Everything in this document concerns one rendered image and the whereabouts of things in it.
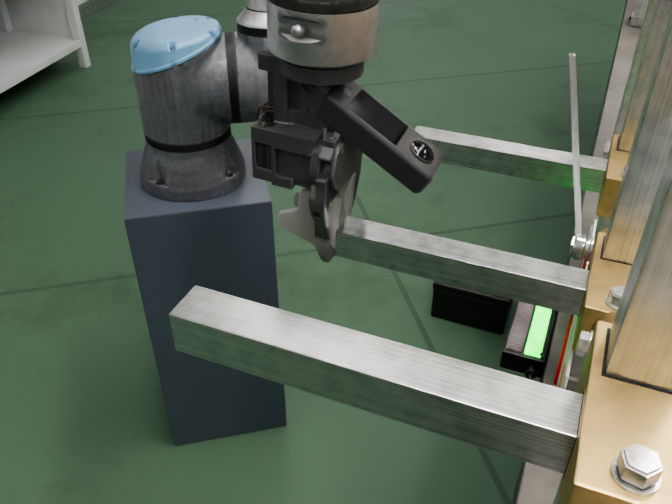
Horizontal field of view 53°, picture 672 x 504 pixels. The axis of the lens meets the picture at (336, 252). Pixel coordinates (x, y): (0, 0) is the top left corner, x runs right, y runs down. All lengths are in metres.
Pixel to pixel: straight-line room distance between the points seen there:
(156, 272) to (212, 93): 0.34
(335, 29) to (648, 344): 0.31
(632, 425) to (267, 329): 0.20
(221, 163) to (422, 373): 0.87
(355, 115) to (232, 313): 0.23
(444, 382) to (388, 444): 1.19
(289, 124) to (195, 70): 0.53
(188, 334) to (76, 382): 1.37
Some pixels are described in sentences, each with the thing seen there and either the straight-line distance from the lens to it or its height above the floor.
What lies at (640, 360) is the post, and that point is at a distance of 0.37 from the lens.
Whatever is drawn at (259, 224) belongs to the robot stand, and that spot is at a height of 0.56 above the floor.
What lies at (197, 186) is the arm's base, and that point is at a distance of 1.18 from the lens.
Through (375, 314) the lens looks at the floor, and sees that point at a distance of 1.84.
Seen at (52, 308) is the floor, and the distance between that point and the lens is 2.01.
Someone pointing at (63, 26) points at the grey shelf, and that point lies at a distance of 3.62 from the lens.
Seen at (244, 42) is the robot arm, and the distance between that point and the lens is 1.14.
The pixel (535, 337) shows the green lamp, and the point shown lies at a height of 0.70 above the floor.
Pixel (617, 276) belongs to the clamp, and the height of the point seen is 0.87.
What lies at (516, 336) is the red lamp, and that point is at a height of 0.70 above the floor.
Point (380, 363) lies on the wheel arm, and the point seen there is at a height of 0.96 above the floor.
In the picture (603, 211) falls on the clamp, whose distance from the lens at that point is 0.81.
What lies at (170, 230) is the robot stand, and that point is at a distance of 1.19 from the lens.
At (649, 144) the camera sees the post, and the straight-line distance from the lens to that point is 0.58.
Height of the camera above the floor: 1.22
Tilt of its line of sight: 37 degrees down
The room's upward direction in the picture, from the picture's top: straight up
